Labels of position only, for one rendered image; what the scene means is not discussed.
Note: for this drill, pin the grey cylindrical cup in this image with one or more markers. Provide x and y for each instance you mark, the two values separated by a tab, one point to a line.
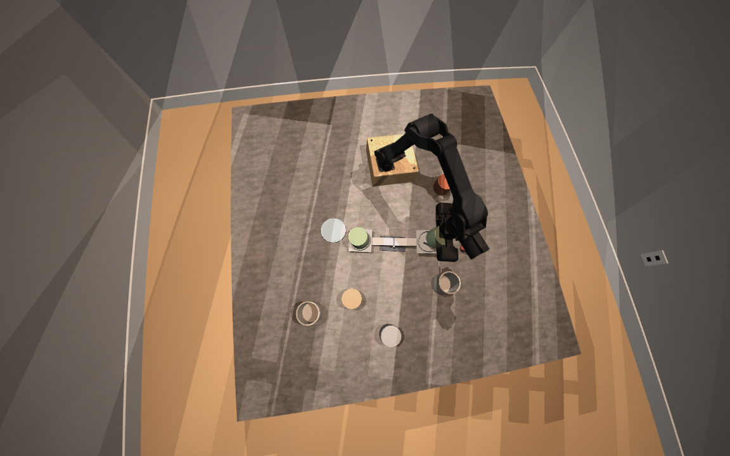
446	283
309	312

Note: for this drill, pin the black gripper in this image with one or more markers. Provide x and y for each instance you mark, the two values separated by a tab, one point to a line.
447	252

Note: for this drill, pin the dark grey cylinder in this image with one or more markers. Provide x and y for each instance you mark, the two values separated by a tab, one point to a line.
390	335

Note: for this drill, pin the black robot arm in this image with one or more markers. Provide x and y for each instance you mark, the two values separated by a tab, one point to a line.
469	213

